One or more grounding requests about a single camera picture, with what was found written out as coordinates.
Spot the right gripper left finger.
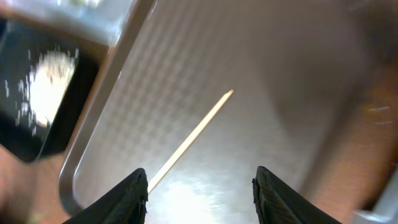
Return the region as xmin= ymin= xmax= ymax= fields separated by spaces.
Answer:
xmin=65 ymin=168 xmax=148 ymax=224

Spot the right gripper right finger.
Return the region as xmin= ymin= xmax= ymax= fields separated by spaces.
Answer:
xmin=252 ymin=166 xmax=339 ymax=224

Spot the wooden chopstick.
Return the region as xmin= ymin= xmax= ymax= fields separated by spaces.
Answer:
xmin=147 ymin=89 xmax=234 ymax=194

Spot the pile of cooked rice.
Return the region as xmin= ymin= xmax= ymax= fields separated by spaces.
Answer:
xmin=4 ymin=46 xmax=80 ymax=136

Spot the grey plastic dishwasher rack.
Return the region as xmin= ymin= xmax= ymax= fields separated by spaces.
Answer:
xmin=353 ymin=170 xmax=398 ymax=224

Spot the dark brown serving tray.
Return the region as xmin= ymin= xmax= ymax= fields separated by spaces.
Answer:
xmin=59 ymin=1 xmax=371 ymax=223

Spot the clear plastic bin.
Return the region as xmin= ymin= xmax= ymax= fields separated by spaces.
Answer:
xmin=1 ymin=0 xmax=137 ymax=46

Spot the black plastic tray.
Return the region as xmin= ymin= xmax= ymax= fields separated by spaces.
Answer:
xmin=1 ymin=18 xmax=99 ymax=163

